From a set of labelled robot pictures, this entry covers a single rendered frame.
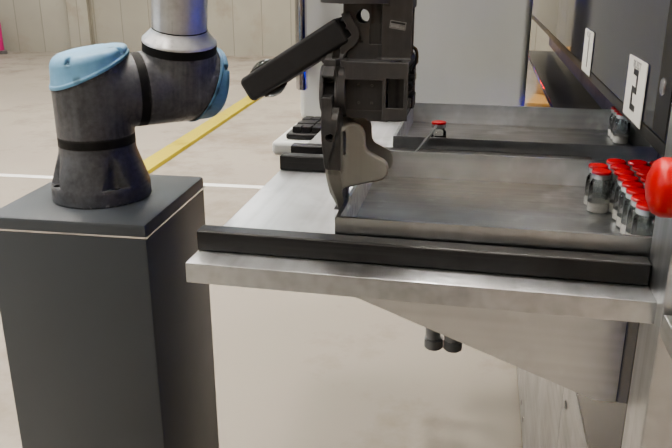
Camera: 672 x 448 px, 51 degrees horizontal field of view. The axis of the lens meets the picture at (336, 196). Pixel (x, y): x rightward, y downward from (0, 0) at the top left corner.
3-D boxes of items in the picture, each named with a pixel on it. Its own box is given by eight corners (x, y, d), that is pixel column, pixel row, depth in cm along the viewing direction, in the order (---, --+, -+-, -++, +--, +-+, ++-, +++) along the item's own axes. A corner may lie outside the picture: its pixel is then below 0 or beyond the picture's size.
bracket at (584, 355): (610, 385, 71) (627, 267, 67) (615, 403, 68) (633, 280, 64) (286, 351, 78) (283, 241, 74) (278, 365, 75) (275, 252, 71)
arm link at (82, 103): (48, 130, 111) (37, 43, 107) (133, 121, 118) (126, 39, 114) (63, 146, 101) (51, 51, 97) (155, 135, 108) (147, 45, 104)
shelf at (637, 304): (612, 136, 120) (613, 124, 120) (762, 334, 55) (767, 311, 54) (337, 124, 129) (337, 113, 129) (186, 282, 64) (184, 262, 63)
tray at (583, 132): (619, 130, 115) (621, 109, 114) (654, 174, 91) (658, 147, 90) (411, 122, 121) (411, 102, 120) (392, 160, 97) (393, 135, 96)
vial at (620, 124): (626, 141, 107) (630, 111, 106) (629, 144, 105) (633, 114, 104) (611, 140, 107) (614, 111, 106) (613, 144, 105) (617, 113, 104)
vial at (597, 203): (605, 208, 77) (610, 168, 76) (609, 215, 75) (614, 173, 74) (584, 207, 77) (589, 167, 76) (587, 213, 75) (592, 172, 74)
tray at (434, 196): (656, 191, 84) (660, 162, 83) (729, 281, 59) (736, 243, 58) (373, 175, 90) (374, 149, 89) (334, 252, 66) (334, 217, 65)
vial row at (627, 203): (619, 197, 81) (624, 158, 79) (656, 257, 64) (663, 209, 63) (599, 196, 81) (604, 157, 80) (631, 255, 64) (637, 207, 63)
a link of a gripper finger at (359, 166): (385, 222, 67) (387, 126, 64) (324, 217, 68) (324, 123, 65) (389, 211, 70) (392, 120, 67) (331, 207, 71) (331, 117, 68)
